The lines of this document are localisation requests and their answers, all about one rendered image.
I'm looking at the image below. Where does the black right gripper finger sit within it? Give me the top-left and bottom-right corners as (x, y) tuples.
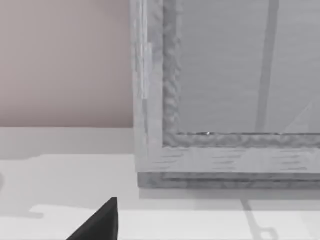
(65, 196), (118, 240)

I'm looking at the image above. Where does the grey cabinet door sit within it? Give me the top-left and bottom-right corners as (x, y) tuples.
(162, 0), (320, 148)

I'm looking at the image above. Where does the grey cabinet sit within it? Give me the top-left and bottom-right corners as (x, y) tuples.
(128, 0), (320, 190)

